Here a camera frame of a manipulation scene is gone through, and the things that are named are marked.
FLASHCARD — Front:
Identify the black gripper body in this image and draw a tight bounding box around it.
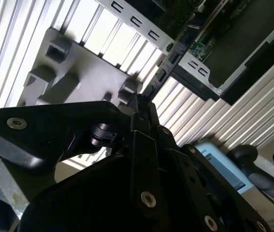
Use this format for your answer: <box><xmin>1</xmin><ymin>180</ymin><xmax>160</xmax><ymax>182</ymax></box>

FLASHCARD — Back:
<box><xmin>18</xmin><ymin>154</ymin><xmax>196</xmax><ymax>232</ymax></box>

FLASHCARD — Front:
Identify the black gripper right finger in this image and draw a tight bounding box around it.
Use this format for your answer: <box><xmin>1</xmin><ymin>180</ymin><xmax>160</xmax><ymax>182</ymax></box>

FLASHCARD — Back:
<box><xmin>140</xmin><ymin>95</ymin><xmax>273</xmax><ymax>232</ymax></box>

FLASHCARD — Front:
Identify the green RAM stick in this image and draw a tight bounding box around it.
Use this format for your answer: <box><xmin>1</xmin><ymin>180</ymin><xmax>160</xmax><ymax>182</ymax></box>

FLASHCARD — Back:
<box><xmin>137</xmin><ymin>14</ymin><xmax>204</xmax><ymax>101</ymax></box>

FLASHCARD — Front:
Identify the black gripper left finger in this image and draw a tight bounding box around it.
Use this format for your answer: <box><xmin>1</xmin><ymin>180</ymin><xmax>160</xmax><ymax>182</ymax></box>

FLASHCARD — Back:
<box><xmin>0</xmin><ymin>92</ymin><xmax>164</xmax><ymax>218</ymax></box>

